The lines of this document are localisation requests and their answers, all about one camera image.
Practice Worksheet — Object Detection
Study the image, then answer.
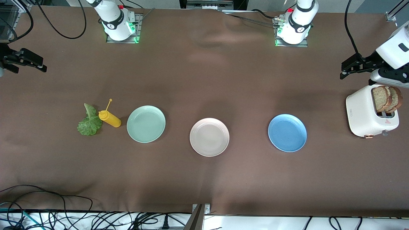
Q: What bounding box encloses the beige plate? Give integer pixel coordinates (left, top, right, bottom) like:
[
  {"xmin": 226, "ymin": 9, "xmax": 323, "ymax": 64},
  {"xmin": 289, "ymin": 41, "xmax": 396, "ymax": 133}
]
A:
[{"xmin": 189, "ymin": 118, "xmax": 230, "ymax": 157}]

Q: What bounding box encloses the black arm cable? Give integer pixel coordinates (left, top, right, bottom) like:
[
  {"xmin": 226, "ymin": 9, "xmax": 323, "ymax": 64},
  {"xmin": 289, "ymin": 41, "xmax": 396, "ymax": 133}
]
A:
[
  {"xmin": 344, "ymin": 0, "xmax": 365, "ymax": 58},
  {"xmin": 0, "ymin": 0, "xmax": 87, "ymax": 43}
]

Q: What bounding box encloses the long black looped cable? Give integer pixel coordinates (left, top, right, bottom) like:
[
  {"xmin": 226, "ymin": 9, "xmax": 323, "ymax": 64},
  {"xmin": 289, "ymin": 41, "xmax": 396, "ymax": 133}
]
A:
[{"xmin": 0, "ymin": 185, "xmax": 94, "ymax": 230}]

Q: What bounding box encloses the green plate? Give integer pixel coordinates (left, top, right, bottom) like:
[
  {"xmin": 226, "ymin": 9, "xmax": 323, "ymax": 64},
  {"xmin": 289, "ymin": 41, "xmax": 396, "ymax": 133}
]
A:
[{"xmin": 127, "ymin": 105, "xmax": 166, "ymax": 143}]

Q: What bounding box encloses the white toaster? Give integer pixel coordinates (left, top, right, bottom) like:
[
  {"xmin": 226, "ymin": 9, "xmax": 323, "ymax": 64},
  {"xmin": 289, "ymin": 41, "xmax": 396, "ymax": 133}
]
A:
[{"xmin": 346, "ymin": 84, "xmax": 400, "ymax": 139}]

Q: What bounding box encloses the grey left arm base plate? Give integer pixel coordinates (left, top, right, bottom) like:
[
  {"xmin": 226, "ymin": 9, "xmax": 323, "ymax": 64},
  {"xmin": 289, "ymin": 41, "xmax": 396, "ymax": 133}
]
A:
[{"xmin": 273, "ymin": 17, "xmax": 309, "ymax": 48}]

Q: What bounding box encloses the black left base cable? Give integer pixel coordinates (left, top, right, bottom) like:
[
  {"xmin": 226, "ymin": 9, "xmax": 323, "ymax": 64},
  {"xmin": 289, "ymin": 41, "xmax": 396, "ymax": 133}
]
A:
[{"xmin": 224, "ymin": 9, "xmax": 289, "ymax": 27}]

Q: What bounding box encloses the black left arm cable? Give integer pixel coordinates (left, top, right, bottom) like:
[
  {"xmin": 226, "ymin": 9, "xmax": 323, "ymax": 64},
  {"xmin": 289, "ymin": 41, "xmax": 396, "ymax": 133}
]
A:
[{"xmin": 344, "ymin": 0, "xmax": 365, "ymax": 58}]

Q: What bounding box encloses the brown table cloth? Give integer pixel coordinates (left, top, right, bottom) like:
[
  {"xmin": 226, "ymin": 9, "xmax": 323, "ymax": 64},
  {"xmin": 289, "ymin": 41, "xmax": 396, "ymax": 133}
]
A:
[{"xmin": 0, "ymin": 5, "xmax": 409, "ymax": 218}]

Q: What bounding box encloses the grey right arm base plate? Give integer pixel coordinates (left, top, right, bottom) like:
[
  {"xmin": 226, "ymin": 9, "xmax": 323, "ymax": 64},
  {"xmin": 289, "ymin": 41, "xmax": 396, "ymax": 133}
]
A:
[{"xmin": 106, "ymin": 13, "xmax": 141, "ymax": 44}]

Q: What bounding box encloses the aluminium frame rail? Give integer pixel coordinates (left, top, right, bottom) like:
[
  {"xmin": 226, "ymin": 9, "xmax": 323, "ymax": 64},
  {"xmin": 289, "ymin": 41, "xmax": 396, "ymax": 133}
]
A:
[
  {"xmin": 385, "ymin": 0, "xmax": 409, "ymax": 22},
  {"xmin": 0, "ymin": 0, "xmax": 32, "ymax": 43}
]

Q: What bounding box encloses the yellow squeeze bottle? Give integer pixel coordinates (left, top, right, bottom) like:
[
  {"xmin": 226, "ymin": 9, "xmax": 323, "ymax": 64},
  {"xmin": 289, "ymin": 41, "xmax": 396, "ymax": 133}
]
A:
[{"xmin": 98, "ymin": 98, "xmax": 122, "ymax": 128}]

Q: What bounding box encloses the grey metal bracket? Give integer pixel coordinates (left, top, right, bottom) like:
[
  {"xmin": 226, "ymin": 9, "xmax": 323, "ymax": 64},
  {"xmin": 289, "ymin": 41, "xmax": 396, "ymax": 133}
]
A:
[{"xmin": 184, "ymin": 203, "xmax": 211, "ymax": 230}]

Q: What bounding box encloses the teal cable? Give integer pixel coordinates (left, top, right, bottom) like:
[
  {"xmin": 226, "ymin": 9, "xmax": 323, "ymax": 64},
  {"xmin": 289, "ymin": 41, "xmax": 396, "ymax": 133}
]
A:
[{"xmin": 0, "ymin": 207, "xmax": 37, "ymax": 230}]

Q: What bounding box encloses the blue plate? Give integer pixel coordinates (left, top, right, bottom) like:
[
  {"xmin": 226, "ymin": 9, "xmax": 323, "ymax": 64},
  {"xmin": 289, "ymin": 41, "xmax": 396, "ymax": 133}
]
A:
[{"xmin": 268, "ymin": 114, "xmax": 307, "ymax": 152}]

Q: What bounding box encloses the thin right base cable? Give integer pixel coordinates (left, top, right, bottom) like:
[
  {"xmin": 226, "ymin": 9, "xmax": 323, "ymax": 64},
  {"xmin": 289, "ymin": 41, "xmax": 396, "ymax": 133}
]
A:
[{"xmin": 121, "ymin": 0, "xmax": 156, "ymax": 25}]

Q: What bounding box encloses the tangled black cable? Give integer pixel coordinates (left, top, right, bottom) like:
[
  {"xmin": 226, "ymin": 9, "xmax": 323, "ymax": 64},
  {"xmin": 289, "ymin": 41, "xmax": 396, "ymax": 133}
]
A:
[{"xmin": 42, "ymin": 211, "xmax": 192, "ymax": 230}]

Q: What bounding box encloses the green lettuce leaf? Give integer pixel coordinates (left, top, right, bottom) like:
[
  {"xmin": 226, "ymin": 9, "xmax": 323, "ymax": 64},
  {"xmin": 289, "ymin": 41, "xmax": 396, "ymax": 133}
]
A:
[{"xmin": 77, "ymin": 103, "xmax": 103, "ymax": 136}]

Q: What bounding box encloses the brown bread slice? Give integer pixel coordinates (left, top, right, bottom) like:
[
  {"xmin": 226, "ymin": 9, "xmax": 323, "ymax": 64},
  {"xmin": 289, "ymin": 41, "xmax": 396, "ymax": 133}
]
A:
[
  {"xmin": 385, "ymin": 86, "xmax": 403, "ymax": 114},
  {"xmin": 372, "ymin": 85, "xmax": 392, "ymax": 112}
]

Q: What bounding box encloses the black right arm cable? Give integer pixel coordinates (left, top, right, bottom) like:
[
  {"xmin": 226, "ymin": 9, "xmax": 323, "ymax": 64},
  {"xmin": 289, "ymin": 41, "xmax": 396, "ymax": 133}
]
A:
[{"xmin": 0, "ymin": 0, "xmax": 87, "ymax": 43}]

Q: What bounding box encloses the black equipment box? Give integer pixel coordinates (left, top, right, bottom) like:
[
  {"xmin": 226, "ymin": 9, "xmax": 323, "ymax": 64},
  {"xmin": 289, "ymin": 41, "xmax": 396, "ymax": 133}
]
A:
[{"xmin": 179, "ymin": 0, "xmax": 249, "ymax": 11}]

